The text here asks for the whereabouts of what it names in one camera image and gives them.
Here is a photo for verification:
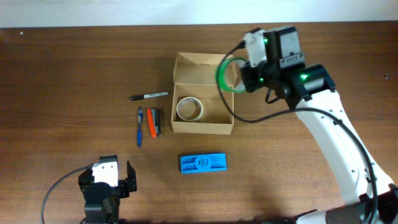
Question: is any green tape roll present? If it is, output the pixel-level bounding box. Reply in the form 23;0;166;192
215;57;248;93

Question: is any blue plastic staple case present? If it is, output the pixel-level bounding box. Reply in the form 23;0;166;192
180;153;228;174

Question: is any black permanent marker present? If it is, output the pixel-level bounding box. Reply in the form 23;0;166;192
129;91;169;101

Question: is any white masking tape roll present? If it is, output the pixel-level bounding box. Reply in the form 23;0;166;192
177;96;204;122

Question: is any brown cardboard box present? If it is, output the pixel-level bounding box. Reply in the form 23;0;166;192
171;52;234;135

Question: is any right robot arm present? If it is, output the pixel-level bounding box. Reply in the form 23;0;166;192
241;26;397;223

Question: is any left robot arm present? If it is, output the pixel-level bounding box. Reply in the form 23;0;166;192
78;155;137;224

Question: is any blue ballpoint pen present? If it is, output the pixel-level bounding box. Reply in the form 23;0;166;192
137;107;142;147

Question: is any black left camera cable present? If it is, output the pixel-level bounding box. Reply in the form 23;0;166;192
40;166;94;224

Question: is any black camera cable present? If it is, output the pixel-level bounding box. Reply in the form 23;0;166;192
217;42;379;224
40;166;94;224

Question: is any black right camera cable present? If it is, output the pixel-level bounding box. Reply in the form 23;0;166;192
217;42;379;224

